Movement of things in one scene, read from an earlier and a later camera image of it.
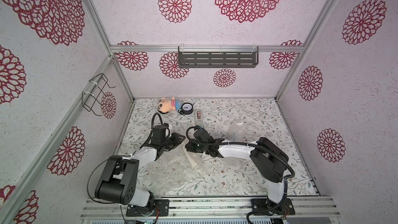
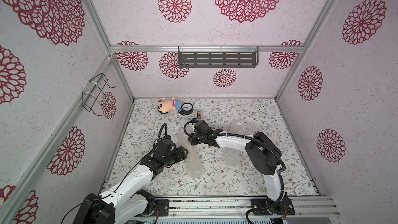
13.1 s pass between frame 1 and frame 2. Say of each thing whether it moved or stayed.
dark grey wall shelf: stayed
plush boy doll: stayed
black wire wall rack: stayed
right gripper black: moved
